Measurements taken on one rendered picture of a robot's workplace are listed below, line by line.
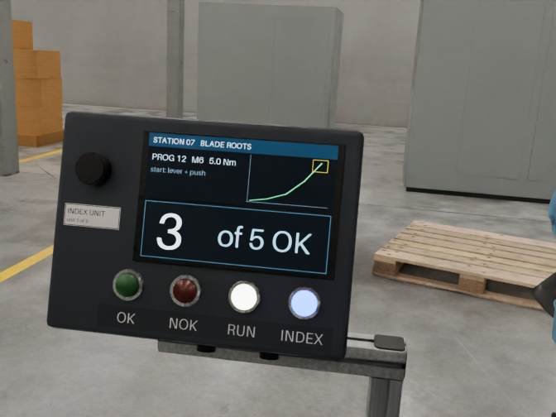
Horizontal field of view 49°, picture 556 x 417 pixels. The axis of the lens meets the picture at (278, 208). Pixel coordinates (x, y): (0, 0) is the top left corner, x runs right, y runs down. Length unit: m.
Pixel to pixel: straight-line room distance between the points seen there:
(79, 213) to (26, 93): 8.18
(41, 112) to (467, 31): 5.38
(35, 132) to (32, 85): 0.61
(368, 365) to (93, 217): 0.28
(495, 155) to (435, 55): 1.17
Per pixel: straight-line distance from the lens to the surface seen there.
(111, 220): 0.54
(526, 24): 6.50
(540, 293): 1.08
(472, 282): 3.76
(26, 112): 8.70
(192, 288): 0.51
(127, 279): 0.52
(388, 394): 0.60
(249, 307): 0.50
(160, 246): 0.52
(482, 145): 6.49
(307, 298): 0.49
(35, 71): 8.57
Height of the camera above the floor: 1.31
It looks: 14 degrees down
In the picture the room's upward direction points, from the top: 3 degrees clockwise
